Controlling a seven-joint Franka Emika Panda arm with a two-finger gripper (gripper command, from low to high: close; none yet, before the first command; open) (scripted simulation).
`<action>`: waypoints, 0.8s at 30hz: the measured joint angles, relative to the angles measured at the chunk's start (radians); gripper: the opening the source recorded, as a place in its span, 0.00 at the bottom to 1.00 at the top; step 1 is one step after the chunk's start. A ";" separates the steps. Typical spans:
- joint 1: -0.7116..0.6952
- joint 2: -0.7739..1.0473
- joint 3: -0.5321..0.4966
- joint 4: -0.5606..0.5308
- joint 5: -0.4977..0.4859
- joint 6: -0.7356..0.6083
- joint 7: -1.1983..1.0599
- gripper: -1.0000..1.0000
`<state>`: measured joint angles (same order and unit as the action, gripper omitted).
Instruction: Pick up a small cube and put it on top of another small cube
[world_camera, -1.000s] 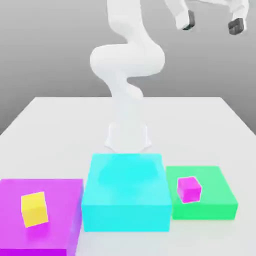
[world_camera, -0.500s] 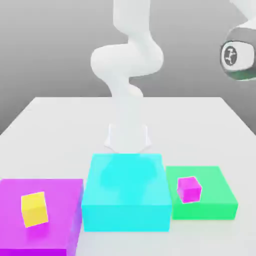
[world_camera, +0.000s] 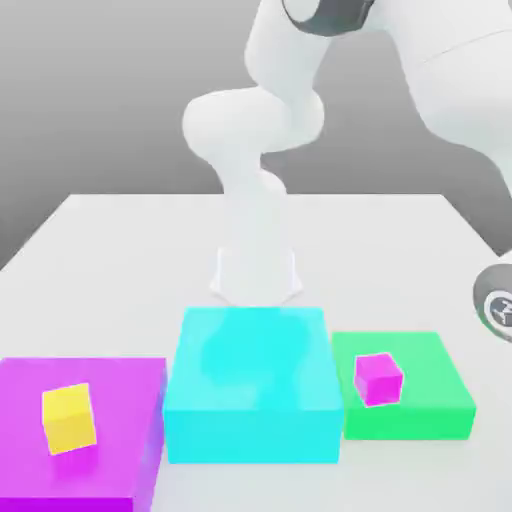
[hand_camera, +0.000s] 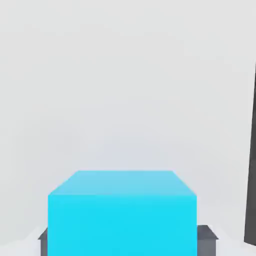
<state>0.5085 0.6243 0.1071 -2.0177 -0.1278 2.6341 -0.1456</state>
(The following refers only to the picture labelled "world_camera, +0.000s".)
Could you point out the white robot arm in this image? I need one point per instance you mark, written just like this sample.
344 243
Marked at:
276 72

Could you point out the small magenta cube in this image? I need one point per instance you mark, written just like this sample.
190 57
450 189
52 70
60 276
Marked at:
380 380

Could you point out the small yellow cube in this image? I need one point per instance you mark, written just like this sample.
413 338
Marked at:
70 420

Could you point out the large cyan box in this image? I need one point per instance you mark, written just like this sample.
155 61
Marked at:
256 424

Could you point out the large magenta box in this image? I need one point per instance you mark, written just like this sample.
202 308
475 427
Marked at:
120 420

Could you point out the large green box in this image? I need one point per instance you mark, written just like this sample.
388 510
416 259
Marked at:
432 408

